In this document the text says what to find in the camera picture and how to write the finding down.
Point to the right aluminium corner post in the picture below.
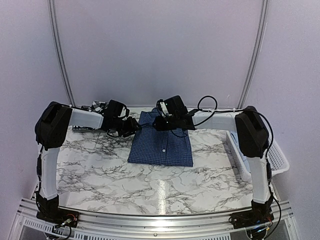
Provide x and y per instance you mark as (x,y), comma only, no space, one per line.
(261,29)

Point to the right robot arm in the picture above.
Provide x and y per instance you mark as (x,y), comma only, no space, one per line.
(255,137)

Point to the black white plaid folded shirt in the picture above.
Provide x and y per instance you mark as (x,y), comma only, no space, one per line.
(97,107)

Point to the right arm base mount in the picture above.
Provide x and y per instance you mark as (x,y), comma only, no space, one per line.
(252,217)

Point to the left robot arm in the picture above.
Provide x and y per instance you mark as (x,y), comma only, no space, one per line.
(50,134)

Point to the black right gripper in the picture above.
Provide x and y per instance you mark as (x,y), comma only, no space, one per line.
(160,126)

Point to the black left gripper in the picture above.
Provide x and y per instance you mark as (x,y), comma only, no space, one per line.
(132,127)

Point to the aluminium corner post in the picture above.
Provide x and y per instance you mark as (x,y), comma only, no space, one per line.
(261,29)
(53,17)

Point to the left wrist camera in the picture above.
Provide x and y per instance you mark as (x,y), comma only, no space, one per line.
(116,109)

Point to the aluminium front rail frame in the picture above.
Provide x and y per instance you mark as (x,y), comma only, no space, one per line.
(105,226)

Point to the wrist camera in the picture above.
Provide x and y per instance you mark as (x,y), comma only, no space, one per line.
(173,106)
(116,109)

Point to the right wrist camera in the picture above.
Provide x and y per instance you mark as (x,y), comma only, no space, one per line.
(173,106)

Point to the blue checked long sleeve shirt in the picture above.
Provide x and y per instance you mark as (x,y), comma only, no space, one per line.
(152,147)

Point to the left aluminium corner post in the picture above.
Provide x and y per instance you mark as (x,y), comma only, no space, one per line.
(53,17)

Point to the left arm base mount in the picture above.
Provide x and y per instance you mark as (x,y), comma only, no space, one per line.
(58,217)

